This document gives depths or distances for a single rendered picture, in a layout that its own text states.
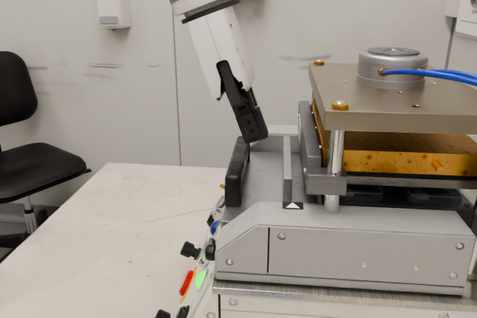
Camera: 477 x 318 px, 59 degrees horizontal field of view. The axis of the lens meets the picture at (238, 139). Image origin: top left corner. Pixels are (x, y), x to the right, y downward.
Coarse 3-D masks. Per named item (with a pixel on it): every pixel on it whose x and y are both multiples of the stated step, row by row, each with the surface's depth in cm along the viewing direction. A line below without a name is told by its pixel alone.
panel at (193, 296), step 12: (216, 228) 59; (204, 240) 73; (192, 264) 74; (192, 276) 63; (204, 276) 48; (192, 288) 58; (204, 288) 47; (180, 300) 64; (192, 300) 52; (192, 312) 48
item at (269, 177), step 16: (288, 144) 60; (256, 160) 64; (272, 160) 64; (288, 160) 54; (256, 176) 59; (272, 176) 59; (288, 176) 50; (256, 192) 54; (272, 192) 54; (288, 192) 50; (304, 192) 54; (224, 208) 50; (240, 208) 50; (224, 224) 48
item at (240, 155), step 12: (240, 144) 60; (240, 156) 55; (228, 168) 52; (240, 168) 52; (228, 180) 50; (240, 180) 50; (228, 192) 50; (240, 192) 50; (228, 204) 51; (240, 204) 51
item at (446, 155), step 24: (360, 144) 46; (384, 144) 46; (408, 144) 46; (432, 144) 46; (456, 144) 46; (360, 168) 45; (384, 168) 44; (408, 168) 44; (432, 168) 44; (456, 168) 44
